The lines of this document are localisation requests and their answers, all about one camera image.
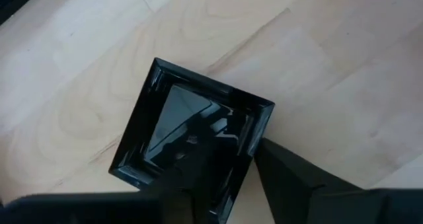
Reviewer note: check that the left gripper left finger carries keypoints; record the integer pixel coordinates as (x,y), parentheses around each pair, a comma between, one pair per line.
(82,210)

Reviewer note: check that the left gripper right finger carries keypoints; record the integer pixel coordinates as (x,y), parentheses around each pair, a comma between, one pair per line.
(297,191)

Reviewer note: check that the black square mini plate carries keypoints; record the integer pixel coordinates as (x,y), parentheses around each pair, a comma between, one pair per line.
(185,105)

